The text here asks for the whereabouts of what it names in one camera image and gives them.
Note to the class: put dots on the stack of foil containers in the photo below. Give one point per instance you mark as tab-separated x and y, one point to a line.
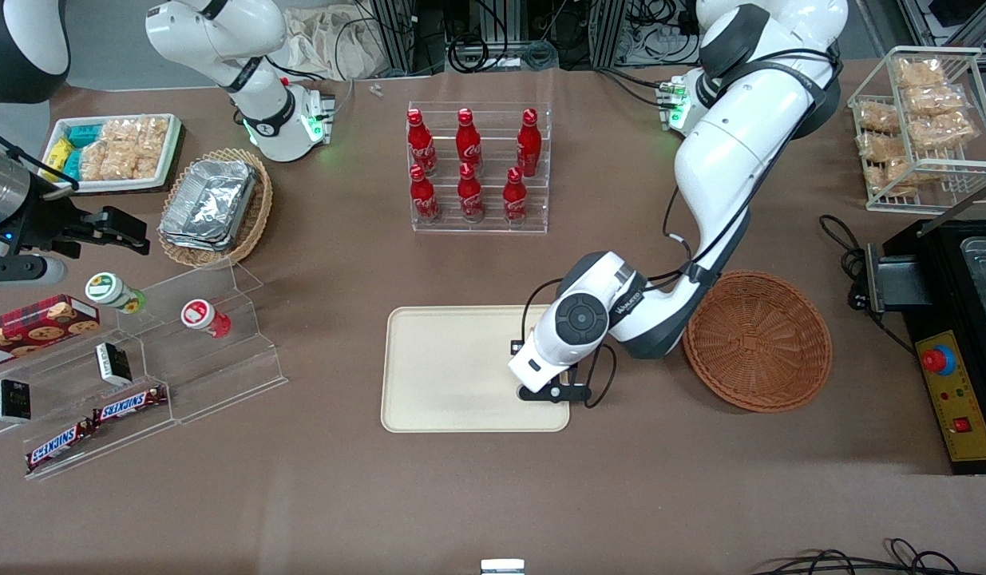
209	204

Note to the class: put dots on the round brown wicker basket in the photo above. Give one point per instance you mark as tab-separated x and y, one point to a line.
764	343

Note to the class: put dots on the clear acrylic stepped stand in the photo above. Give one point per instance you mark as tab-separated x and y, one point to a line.
221	375

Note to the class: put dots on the clear acrylic bottle rack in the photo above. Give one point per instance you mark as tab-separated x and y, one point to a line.
492	120

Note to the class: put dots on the beige cloth bag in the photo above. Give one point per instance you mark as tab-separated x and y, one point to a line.
333	40

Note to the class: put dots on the small white device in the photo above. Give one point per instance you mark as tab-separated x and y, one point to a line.
502	567

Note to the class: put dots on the cream rectangular tray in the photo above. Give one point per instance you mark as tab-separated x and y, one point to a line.
445	367

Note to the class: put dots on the aluminium frame post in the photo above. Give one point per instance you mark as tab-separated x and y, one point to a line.
397	36
608	32

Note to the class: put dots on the snickers chocolate bar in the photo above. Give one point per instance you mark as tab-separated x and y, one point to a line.
129	405
60	446

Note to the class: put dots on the red emergency stop button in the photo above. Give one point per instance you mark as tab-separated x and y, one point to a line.
936	360

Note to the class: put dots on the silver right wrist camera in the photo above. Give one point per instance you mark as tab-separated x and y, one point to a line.
29	271

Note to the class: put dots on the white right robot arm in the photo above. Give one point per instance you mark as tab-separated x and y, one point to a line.
261	120

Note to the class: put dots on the green bottle sunflower lid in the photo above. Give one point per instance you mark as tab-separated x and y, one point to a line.
109	290

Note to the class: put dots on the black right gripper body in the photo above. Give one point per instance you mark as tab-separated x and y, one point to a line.
47	221

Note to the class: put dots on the small black box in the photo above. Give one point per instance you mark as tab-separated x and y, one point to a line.
12	401
113	363

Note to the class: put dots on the red plaid cookie box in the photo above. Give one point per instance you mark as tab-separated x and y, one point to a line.
37	323

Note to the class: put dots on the black heating machine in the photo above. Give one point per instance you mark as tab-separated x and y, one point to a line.
940	271

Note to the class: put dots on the red bottle white lid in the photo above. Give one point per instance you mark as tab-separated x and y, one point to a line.
201	315

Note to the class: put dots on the oval light wicker basket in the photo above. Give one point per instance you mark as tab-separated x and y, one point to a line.
257	216

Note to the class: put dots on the clear rice cracker bag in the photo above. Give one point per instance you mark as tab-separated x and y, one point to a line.
936	100
877	117
882	147
153	144
900	177
121	131
124	162
944	129
93	162
920	73

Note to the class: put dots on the dark left wrist camera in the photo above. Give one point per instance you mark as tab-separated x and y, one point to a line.
536	393

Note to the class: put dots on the red cola bottle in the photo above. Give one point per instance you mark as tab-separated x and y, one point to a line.
468	142
515	200
420	144
470	196
528	144
423	198

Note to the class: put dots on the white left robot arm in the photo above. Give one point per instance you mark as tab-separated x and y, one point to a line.
732	160

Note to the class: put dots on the white snack tray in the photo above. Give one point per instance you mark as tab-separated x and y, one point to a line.
167	172

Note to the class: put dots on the yellow snack packet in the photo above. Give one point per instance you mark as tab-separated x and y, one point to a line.
57	153

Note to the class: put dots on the black box yellow control panel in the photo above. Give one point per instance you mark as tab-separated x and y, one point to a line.
960	447

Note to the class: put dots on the teal snack packet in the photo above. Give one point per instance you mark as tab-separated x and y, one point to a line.
72	165
84	135

